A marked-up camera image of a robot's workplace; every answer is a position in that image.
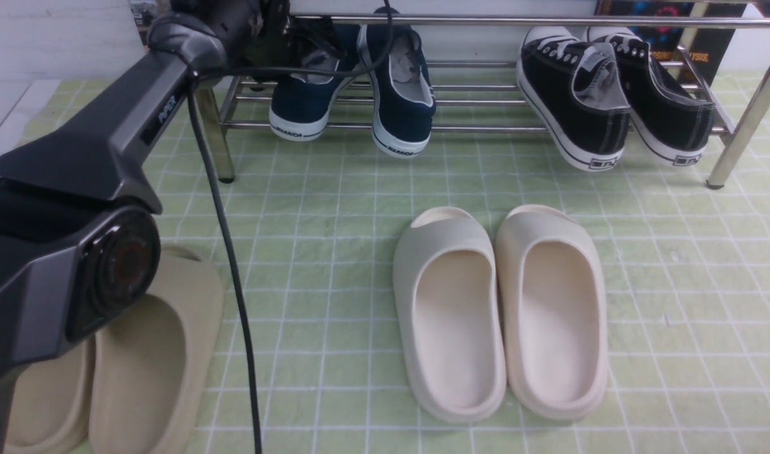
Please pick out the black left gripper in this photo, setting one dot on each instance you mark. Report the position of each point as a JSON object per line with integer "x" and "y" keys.
{"x": 290, "y": 42}

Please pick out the navy canvas sneaker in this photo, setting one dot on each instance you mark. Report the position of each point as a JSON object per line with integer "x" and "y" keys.
{"x": 404, "y": 100}
{"x": 300, "y": 103}

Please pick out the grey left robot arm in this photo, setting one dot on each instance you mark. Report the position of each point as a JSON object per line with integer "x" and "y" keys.
{"x": 78, "y": 240}

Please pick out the cream slide slipper left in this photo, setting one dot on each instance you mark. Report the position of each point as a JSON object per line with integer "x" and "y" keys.
{"x": 445, "y": 294}

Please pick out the cream slide slipper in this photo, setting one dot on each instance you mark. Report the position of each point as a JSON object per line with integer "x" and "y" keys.
{"x": 445, "y": 294}
{"x": 554, "y": 306}

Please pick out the black canvas sneaker left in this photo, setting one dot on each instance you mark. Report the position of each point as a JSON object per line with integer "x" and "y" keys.
{"x": 574, "y": 87}

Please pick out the black canvas sneaker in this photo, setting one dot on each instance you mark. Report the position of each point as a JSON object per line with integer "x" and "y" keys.
{"x": 674, "y": 125}
{"x": 574, "y": 87}

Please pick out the beige slide slipper right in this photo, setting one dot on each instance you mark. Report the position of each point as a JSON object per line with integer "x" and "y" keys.
{"x": 152, "y": 362}

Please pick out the beige slide slipper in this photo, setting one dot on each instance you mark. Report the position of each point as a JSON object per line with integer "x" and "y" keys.
{"x": 51, "y": 403}
{"x": 152, "y": 362}

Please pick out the cream slide slipper right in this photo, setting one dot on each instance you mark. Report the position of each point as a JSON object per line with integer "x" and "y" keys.
{"x": 554, "y": 306}

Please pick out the black canvas sneaker right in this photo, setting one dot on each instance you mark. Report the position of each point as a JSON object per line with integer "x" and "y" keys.
{"x": 674, "y": 125}

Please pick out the beige slide slipper left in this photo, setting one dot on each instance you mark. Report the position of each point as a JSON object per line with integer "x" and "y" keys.
{"x": 51, "y": 403}

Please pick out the dark poster board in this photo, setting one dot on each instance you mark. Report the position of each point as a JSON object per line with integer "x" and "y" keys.
{"x": 705, "y": 47}

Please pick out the green checkered floor mat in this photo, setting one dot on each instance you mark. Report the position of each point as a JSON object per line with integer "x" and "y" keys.
{"x": 687, "y": 272}

